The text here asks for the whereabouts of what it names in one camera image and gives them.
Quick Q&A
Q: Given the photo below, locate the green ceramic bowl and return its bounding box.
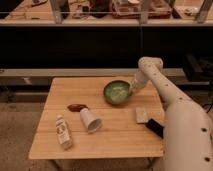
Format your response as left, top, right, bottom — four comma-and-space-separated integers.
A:
103, 80, 132, 105

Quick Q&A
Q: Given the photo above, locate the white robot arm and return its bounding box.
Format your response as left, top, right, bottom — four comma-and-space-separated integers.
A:
131, 57, 213, 171

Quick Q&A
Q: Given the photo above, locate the beige sponge block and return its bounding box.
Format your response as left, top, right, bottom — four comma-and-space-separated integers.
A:
135, 107, 148, 124

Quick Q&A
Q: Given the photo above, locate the black rectangular phone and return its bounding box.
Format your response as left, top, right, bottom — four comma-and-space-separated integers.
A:
146, 119, 164, 137

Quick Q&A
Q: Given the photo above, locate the white paper cup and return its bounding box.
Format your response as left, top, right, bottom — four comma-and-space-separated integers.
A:
80, 108, 102, 133

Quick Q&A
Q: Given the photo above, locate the wooden table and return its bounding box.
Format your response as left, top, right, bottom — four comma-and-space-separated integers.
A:
29, 77, 164, 159

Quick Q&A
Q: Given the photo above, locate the dark red chili pepper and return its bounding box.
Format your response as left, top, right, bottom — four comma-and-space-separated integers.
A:
67, 104, 88, 112

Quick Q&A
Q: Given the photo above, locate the white plastic bottle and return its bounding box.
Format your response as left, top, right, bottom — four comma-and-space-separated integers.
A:
56, 115, 72, 150

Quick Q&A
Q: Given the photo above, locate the long metal shelf bench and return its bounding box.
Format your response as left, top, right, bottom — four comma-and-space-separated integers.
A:
0, 68, 188, 88

